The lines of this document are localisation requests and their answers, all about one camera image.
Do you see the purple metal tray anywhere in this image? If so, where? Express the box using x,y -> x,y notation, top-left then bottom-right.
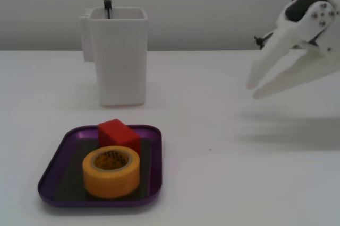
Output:
37,124 -> 163,208

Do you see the dark looped cable with knob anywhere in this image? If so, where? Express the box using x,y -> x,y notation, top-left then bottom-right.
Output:
253,31 -> 274,50

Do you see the yellow tape roll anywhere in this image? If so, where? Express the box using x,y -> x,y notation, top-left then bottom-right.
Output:
82,145 -> 141,200

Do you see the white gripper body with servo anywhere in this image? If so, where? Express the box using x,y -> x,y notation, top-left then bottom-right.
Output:
276,0 -> 340,27

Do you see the white fixed gripper finger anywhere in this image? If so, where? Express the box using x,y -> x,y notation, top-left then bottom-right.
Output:
246,21 -> 310,90

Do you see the red rectangular block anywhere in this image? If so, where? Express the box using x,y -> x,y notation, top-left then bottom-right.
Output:
97,118 -> 141,155

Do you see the white plastic pen holder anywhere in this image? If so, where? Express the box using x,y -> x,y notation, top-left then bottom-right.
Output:
79,7 -> 148,108

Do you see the white moving gripper finger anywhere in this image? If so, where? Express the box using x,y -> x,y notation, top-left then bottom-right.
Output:
252,1 -> 340,100

